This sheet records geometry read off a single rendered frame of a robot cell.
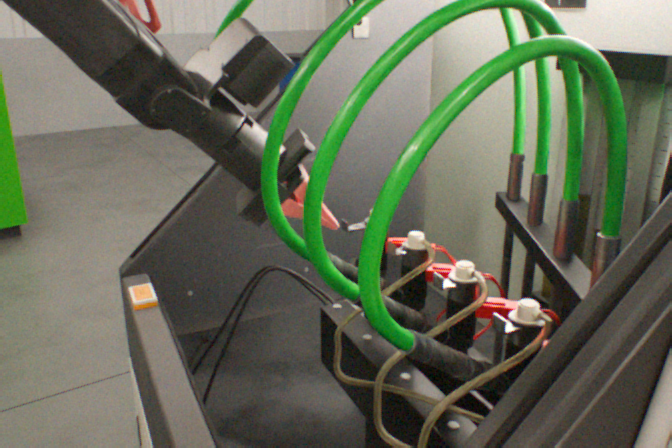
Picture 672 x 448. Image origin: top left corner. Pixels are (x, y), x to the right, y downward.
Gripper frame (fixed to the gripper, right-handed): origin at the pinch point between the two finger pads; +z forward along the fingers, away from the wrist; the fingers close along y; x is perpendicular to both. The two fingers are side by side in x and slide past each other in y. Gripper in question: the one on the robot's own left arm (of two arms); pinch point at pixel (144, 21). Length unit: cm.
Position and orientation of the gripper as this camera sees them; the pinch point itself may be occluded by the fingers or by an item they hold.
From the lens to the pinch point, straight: 74.9
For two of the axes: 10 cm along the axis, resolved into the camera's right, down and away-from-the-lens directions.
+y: 1.5, -0.9, 9.9
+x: -7.3, 6.6, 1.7
